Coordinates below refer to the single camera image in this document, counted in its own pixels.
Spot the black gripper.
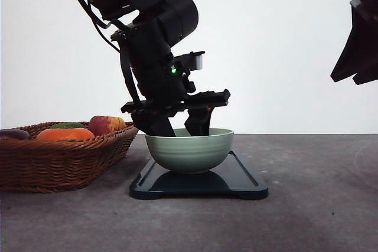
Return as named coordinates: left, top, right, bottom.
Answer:
left=111, top=0, right=231, bottom=136
left=330, top=0, right=378, bottom=85

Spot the green ceramic bowl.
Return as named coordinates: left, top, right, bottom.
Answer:
left=145, top=128, right=234, bottom=175

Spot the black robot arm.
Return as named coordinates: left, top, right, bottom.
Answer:
left=86, top=0, right=230, bottom=137

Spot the dark rectangular tray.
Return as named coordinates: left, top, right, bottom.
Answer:
left=130, top=150, right=268, bottom=199

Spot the red yellow apple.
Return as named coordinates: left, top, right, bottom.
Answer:
left=89, top=115, right=126, bottom=136

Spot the dark green fruit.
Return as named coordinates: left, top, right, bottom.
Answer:
left=50, top=122, right=85, bottom=129

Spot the orange tangerine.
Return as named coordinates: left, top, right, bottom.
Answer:
left=37, top=127, right=95, bottom=141

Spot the dark purple eggplant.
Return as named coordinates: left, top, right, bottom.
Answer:
left=0, top=129, right=30, bottom=139

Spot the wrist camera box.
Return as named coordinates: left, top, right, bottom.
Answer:
left=174, top=51, right=205, bottom=71

